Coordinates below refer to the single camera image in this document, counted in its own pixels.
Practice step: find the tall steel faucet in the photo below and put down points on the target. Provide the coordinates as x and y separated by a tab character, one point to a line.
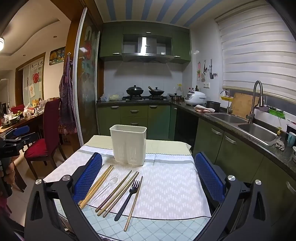
254	92

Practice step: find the plastic bag on counter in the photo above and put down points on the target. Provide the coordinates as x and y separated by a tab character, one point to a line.
113	97

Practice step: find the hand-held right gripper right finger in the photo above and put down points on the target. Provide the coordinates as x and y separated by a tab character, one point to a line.
209	177

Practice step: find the white patterned cloth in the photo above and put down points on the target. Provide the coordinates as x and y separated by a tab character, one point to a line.
166	185

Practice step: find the wooden framed glass door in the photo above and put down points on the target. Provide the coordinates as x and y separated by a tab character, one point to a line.
34	78

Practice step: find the light wooden chopstick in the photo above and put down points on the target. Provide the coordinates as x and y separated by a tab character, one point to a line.
95	185

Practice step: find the dark sauce bottles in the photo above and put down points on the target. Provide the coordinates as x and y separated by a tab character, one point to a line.
193	89

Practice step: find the green cabinets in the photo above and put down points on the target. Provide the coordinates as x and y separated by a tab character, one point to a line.
159	120
111	39

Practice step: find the yellow faucet rack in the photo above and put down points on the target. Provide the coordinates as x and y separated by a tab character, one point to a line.
226	98

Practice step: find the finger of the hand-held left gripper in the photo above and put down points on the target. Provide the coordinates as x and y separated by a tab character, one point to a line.
29	139
20	131

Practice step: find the red and white dish towel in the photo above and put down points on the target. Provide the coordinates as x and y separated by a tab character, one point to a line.
201	109

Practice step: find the green upper cabinets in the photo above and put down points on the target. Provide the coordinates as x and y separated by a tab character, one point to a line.
111	39

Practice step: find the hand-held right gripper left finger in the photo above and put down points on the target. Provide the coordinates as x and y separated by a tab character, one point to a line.
89	176

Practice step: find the person's left hand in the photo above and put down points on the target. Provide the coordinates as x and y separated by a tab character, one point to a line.
9	173

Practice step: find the wall calendar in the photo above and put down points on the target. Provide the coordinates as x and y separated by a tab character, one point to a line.
57	56

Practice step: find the small lidded pot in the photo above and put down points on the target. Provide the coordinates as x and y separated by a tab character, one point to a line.
176	97

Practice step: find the wooden cutting board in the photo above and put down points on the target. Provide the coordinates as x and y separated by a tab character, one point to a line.
241	106

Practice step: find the sliding glass door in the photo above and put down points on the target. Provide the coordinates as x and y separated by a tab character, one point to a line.
89	92

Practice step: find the steel double sink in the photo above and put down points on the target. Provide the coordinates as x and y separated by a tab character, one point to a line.
256	133

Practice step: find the green lower cabinets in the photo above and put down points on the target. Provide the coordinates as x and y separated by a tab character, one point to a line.
159	120

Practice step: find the round ceiling lamp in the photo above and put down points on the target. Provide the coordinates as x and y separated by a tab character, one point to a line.
1	44

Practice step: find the clear plastic spoon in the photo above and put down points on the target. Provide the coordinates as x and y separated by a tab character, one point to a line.
113	180

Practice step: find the white window blind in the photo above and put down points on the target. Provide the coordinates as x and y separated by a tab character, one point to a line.
259	51

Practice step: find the cream table cover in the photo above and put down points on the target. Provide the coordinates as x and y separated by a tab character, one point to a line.
161	144

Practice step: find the black built-in appliance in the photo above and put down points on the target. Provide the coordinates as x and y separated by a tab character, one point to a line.
186	126

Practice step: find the dark stone countertop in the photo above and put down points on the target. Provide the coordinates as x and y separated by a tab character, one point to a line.
266	150

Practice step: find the grey dish rag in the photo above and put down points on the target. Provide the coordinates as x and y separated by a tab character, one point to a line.
280	145

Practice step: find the black plastic fork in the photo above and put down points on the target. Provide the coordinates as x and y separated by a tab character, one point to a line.
124	206

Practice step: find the blue checked tablecloth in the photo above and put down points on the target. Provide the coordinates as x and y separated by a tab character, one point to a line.
150	229

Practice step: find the clear oil bottle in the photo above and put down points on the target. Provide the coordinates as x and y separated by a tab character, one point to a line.
179	90

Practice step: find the hanging kitchen utensils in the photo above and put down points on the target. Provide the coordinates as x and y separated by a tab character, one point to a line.
203	71

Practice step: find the black cooking pot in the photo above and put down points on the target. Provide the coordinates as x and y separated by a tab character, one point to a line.
213	105

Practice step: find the white rice cooker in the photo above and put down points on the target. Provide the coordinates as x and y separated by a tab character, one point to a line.
195	98

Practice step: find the red cushioned wooden chair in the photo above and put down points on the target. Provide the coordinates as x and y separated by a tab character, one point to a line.
49	120
18	109

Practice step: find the white plastic utensil holder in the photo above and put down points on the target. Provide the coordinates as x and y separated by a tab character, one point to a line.
128	143

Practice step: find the tan wooden chopstick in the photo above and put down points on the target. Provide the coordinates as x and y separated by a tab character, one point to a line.
115	202
118	193
133	204

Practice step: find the dark wooden dining table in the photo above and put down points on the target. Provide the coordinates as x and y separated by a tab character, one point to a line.
32	120

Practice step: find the black gas stove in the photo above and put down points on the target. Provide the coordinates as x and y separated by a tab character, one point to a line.
145	98

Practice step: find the white wall socket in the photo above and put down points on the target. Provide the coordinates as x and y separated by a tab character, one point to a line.
207	85

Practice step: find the black wok with lid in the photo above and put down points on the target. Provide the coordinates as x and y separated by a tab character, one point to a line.
134	91

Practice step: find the green sink caddy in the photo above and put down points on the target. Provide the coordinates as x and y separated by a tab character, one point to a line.
277	113

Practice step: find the small steel faucet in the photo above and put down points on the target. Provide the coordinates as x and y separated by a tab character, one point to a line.
229	104

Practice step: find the bowl of green fruit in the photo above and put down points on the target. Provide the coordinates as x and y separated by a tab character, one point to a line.
12	117

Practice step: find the purple checked apron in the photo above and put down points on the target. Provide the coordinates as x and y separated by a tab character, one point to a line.
67	104

